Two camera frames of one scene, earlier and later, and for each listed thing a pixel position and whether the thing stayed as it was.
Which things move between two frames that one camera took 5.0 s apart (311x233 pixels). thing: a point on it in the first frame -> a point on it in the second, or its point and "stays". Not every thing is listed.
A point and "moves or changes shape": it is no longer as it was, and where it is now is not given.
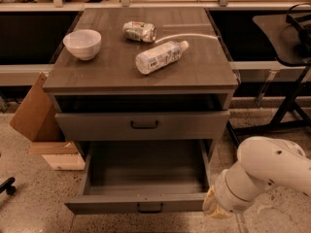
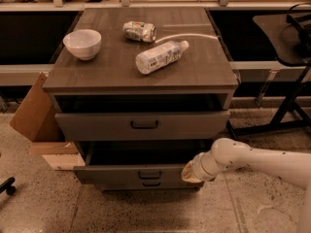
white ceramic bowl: (84, 43) stays
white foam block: (65, 161) stays
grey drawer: (144, 177) moves or changes shape
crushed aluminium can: (139, 31) stays
